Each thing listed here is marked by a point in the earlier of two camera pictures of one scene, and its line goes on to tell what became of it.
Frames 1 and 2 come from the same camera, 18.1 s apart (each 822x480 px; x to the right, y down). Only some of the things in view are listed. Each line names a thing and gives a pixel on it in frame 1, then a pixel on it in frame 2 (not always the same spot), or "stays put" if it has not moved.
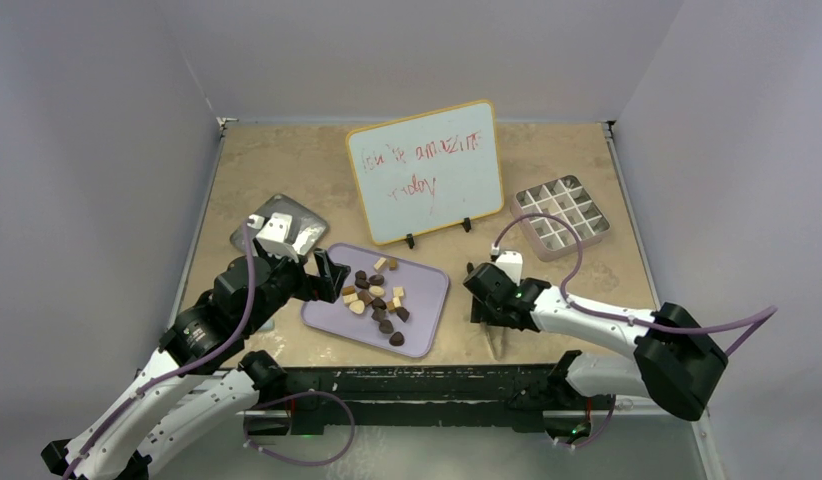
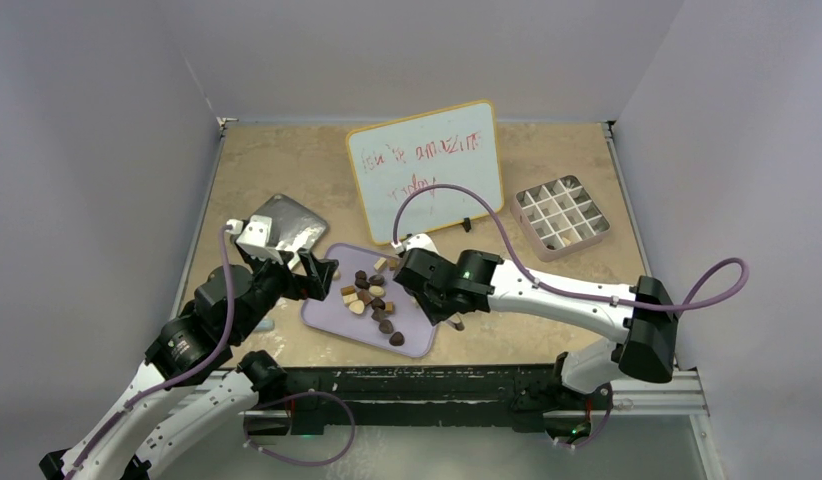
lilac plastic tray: (386, 301) stays put
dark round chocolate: (376, 280) stays put
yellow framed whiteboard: (428, 169) stays put
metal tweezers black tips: (496, 355) → (456, 325)
